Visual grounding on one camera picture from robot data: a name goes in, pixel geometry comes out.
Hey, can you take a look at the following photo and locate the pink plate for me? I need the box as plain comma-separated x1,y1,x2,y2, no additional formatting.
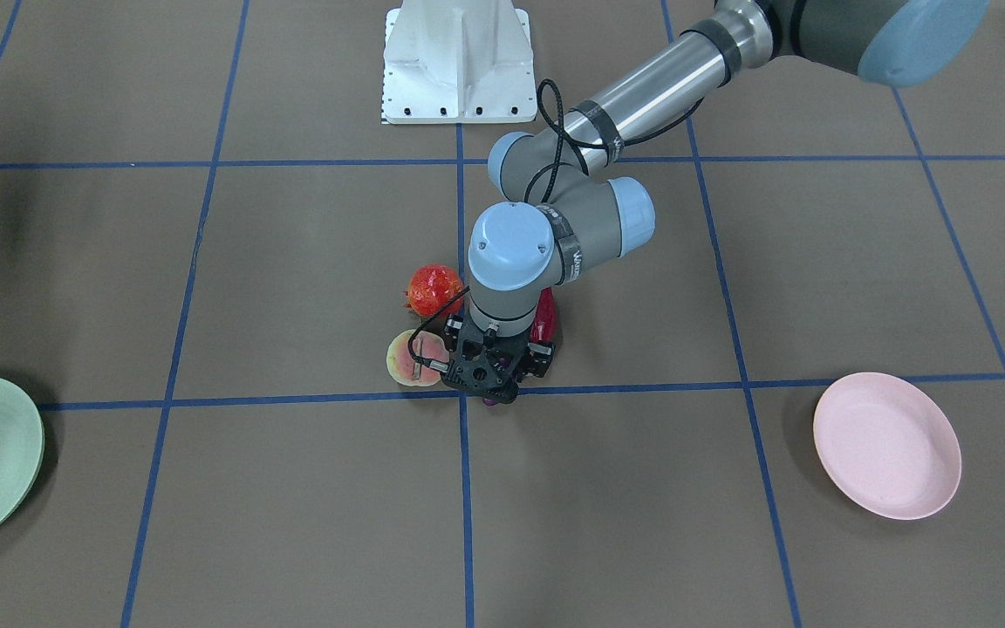
812,372,964,521

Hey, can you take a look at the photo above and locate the halved peach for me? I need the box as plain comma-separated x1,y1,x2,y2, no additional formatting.
386,329,449,388

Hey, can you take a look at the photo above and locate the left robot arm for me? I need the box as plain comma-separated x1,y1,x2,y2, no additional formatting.
414,1,988,403

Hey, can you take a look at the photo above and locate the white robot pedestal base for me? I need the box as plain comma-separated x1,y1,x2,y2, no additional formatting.
380,1,536,125

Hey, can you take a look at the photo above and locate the red chili pepper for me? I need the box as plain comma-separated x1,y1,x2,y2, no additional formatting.
530,287,558,345

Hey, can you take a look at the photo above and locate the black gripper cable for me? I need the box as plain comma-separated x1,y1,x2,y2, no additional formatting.
408,78,704,367

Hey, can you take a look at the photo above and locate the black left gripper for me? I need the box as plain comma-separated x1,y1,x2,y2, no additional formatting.
441,315,554,403

